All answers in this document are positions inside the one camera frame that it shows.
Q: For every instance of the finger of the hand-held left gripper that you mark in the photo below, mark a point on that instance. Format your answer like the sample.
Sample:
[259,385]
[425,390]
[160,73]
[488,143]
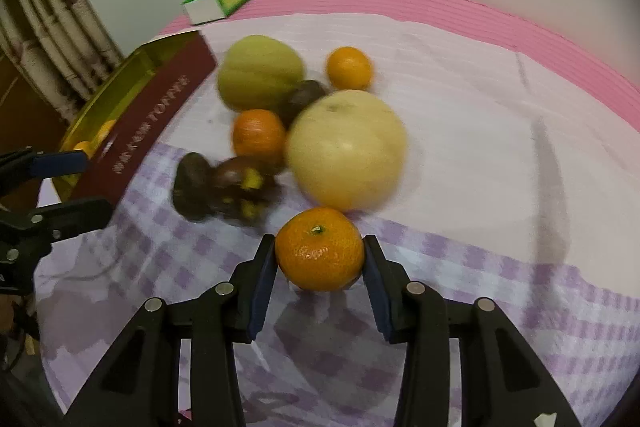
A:
[57,163]
[70,214]

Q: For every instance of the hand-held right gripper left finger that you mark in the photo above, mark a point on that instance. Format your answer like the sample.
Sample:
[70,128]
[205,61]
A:
[262,292]

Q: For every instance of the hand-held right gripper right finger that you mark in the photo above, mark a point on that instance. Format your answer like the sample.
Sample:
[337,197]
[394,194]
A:
[379,297]

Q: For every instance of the orange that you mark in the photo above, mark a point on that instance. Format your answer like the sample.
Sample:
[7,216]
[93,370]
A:
[320,252]
[350,68]
[83,148]
[257,137]
[105,130]

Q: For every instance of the red and gold tin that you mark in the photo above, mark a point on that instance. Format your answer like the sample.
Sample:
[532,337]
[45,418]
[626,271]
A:
[150,107]

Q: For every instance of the green pomelo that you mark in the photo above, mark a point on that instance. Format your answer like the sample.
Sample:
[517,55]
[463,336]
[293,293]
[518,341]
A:
[257,69]

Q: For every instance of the brown wooden cabinet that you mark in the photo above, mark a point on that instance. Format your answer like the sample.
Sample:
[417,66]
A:
[25,107]

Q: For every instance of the dark passion fruit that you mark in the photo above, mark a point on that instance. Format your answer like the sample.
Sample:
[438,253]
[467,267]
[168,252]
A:
[191,187]
[235,187]
[306,98]

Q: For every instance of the beige patterned curtain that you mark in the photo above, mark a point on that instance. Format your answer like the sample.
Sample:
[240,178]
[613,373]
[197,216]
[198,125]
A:
[55,22]

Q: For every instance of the large pale yellow pomelo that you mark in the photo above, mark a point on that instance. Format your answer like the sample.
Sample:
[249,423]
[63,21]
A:
[347,149]

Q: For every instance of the purple checked cloth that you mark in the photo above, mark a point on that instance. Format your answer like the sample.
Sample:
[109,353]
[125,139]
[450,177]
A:
[475,157]

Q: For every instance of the pink foam mat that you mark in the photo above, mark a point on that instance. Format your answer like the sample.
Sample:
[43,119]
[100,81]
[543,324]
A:
[450,14]

